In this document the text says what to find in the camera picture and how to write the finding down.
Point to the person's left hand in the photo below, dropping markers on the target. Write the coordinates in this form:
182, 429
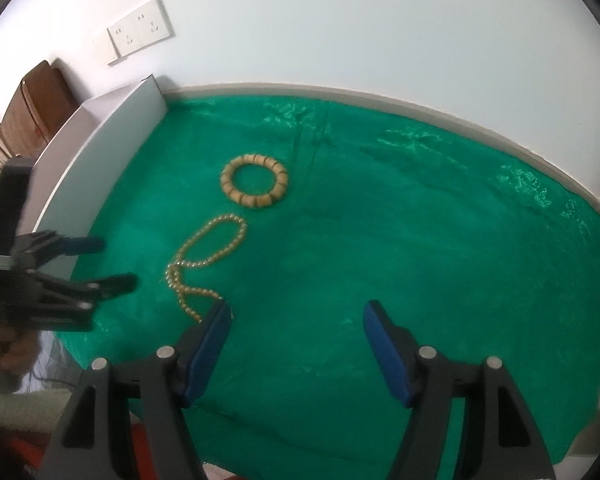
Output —
17, 357

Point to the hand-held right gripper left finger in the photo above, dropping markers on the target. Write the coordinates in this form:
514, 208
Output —
207, 351

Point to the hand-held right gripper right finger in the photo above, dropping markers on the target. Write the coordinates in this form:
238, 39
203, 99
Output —
387, 356

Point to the white cardboard box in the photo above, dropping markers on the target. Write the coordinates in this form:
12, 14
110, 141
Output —
105, 140

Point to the white wall socket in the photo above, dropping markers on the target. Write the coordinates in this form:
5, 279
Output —
124, 40
154, 22

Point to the orange cloth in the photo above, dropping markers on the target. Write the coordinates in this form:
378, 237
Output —
55, 452

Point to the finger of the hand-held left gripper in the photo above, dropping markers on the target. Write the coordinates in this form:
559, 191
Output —
82, 245
112, 284

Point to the brown wooden chair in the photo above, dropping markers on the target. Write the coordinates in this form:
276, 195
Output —
35, 105

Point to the white fluffy mat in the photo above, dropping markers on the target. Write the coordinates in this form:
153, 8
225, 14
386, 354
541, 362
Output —
25, 407

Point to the green satin cloth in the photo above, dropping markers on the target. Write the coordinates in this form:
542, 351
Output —
380, 240

